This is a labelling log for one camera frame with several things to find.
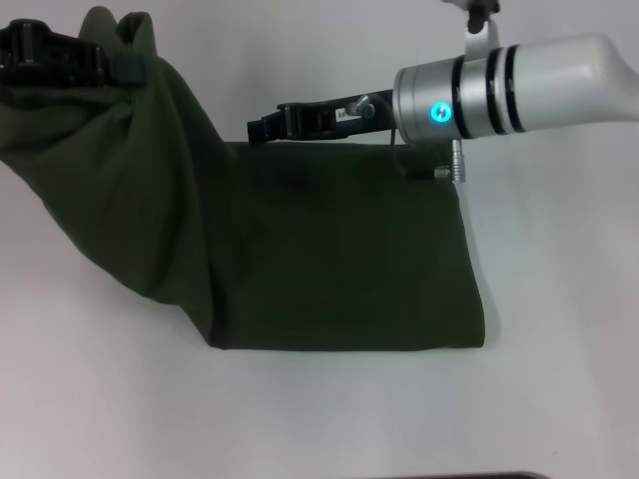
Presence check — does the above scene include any dark right arm cable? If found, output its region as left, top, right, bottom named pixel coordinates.
left=371, top=97, right=439, bottom=182

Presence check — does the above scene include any small silver gripper plug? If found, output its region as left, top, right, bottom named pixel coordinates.
left=345, top=93, right=376, bottom=121

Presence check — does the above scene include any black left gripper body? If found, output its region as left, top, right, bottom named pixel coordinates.
left=0, top=18, right=107, bottom=90

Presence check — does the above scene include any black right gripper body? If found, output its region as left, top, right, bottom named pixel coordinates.
left=326, top=88, right=399, bottom=144

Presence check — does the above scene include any dark green FREE T-shirt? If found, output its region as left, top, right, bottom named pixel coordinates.
left=0, top=4, right=488, bottom=354

